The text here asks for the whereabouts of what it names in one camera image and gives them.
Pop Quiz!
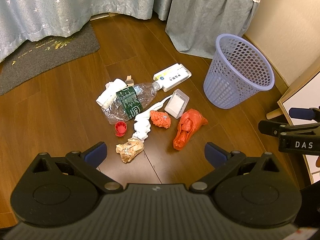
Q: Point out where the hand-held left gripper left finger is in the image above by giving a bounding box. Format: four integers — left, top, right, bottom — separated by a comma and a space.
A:
31, 142, 123, 194

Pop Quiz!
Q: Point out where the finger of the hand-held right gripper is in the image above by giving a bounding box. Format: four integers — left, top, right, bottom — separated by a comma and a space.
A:
258, 120, 320, 138
289, 107, 320, 121

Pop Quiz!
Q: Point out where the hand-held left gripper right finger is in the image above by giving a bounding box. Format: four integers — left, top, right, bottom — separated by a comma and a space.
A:
189, 142, 281, 194

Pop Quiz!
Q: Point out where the brown wrapper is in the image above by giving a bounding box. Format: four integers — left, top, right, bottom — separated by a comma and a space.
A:
115, 137, 145, 164

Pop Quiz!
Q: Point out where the orange plastic bag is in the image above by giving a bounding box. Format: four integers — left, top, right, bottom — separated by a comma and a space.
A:
173, 108, 209, 151

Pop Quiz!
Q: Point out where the purple plastic mesh basket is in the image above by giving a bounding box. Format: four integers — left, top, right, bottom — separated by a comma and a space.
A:
203, 34, 275, 110

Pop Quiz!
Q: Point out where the white paper roll tube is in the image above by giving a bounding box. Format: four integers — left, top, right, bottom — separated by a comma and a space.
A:
96, 78, 127, 108

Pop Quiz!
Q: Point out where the orange mesh ball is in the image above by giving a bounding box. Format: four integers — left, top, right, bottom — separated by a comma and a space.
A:
149, 110, 172, 129

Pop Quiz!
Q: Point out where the white toothbrush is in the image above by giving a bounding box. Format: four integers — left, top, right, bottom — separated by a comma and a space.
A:
140, 94, 175, 117

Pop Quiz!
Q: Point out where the white wood-framed cabinet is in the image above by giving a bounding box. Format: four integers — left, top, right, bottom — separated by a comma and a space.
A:
266, 71, 320, 186

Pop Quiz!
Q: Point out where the red bottle cap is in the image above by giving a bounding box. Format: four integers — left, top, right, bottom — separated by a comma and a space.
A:
115, 121, 128, 137

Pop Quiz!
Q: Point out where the white crumpled tissue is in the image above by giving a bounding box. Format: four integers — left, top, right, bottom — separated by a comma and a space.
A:
133, 110, 152, 141

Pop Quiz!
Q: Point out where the crushed clear plastic bottle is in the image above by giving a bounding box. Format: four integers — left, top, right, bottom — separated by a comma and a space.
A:
101, 81, 162, 125

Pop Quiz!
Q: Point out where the clear plastic box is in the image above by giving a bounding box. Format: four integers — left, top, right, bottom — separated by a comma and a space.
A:
164, 89, 190, 119

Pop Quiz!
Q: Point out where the white medicine box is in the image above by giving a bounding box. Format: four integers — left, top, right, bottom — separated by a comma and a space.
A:
153, 63, 192, 92

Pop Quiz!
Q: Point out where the grey door mat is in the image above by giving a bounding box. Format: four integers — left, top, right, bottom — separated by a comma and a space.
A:
0, 21, 101, 97

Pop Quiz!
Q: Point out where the grey-blue lace trimmed cloth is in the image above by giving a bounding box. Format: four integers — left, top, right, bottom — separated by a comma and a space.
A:
165, 0, 273, 59

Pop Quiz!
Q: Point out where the grey-blue star curtain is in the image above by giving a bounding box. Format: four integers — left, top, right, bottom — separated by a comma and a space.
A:
0, 0, 179, 63

